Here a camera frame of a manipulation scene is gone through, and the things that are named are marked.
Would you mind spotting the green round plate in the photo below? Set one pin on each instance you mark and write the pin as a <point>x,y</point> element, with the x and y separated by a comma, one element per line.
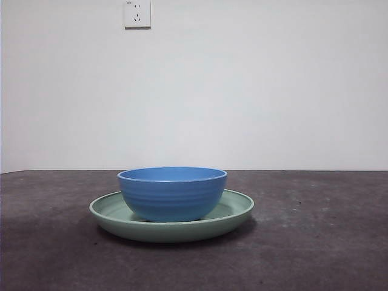
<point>169,232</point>

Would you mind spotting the white wall socket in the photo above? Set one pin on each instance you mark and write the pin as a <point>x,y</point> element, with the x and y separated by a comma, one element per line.
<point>137,15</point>

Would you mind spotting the blue ribbed bowl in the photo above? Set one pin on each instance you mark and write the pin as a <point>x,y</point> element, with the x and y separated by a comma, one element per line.
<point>172,197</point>

